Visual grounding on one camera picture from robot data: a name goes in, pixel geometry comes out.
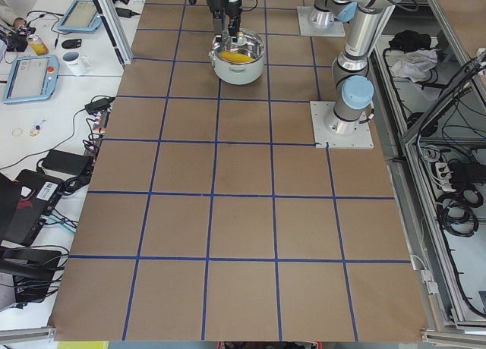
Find black cloth bundle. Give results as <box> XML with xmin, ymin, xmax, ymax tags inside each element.
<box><xmin>389</xmin><ymin>30</ymin><xmax>431</xmax><ymax>52</ymax></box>

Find black power brick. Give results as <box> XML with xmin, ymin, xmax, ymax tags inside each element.
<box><xmin>41</xmin><ymin>149</ymin><xmax>93</xmax><ymax>176</ymax></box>

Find teach pendant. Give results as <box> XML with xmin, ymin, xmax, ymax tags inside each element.
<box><xmin>57</xmin><ymin>0</ymin><xmax>102</xmax><ymax>33</ymax></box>
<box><xmin>2</xmin><ymin>55</ymin><xmax>59</xmax><ymax>105</ymax></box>

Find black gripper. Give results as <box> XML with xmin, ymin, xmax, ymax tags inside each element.
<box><xmin>206</xmin><ymin>0</ymin><xmax>228</xmax><ymax>39</ymax></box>
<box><xmin>226</xmin><ymin>0</ymin><xmax>242</xmax><ymax>42</ymax></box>

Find white mug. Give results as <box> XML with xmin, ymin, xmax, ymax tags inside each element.
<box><xmin>62</xmin><ymin>52</ymin><xmax>91</xmax><ymax>76</ymax></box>

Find black laptop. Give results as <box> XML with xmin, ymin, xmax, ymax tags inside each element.
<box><xmin>1</xmin><ymin>169</ymin><xmax>64</xmax><ymax>247</ymax></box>

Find yellow corn cob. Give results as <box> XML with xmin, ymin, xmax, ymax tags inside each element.
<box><xmin>219</xmin><ymin>51</ymin><xmax>254</xmax><ymax>64</ymax></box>

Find near teach pendant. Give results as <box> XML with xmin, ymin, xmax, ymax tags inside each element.
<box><xmin>2</xmin><ymin>55</ymin><xmax>59</xmax><ymax>105</ymax></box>

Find far teach pendant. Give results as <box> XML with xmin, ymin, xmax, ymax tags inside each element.
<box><xmin>57</xmin><ymin>0</ymin><xmax>102</xmax><ymax>33</ymax></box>

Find brown paper table mat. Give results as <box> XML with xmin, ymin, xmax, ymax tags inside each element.
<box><xmin>50</xmin><ymin>0</ymin><xmax>428</xmax><ymax>342</ymax></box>

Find black power adapter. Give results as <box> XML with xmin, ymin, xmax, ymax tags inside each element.
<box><xmin>84</xmin><ymin>97</ymin><xmax>115</xmax><ymax>115</ymax></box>

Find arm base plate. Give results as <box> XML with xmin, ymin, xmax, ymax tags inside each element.
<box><xmin>310</xmin><ymin>101</ymin><xmax>374</xmax><ymax>149</ymax></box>
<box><xmin>297</xmin><ymin>6</ymin><xmax>346</xmax><ymax>38</ymax></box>

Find aluminium frame post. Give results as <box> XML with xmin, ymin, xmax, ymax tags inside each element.
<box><xmin>92</xmin><ymin>0</ymin><xmax>133</xmax><ymax>67</ymax></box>

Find pale green electric pot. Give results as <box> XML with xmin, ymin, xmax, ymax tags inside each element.
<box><xmin>207</xmin><ymin>28</ymin><xmax>267</xmax><ymax>86</ymax></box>

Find glass pot lid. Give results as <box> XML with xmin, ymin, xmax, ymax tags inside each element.
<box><xmin>209</xmin><ymin>28</ymin><xmax>266</xmax><ymax>64</ymax></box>

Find white crumpled cloth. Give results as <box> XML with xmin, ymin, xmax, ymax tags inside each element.
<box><xmin>390</xmin><ymin>49</ymin><xmax>438</xmax><ymax>83</ymax></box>

